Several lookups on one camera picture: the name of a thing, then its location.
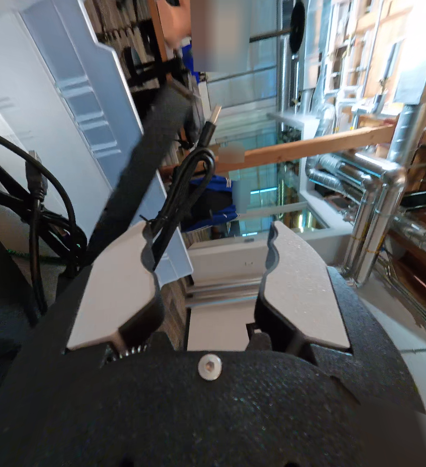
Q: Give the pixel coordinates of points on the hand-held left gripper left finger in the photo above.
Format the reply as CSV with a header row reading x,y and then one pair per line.
x,y
114,292

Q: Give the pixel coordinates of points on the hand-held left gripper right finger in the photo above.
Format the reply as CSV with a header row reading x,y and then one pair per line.
x,y
304,292

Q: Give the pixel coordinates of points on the black usb hub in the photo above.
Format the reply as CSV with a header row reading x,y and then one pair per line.
x,y
140,164

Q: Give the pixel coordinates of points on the clear plastic bin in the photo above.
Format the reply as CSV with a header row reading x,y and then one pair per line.
x,y
89,91

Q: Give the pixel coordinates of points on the silver pipe bundle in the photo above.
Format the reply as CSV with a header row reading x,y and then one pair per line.
x,y
388,189

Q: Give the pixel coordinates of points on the wooden workbench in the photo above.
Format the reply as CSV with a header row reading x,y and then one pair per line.
x,y
308,146

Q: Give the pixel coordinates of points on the silver ventilation duct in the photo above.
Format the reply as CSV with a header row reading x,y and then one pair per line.
x,y
284,91

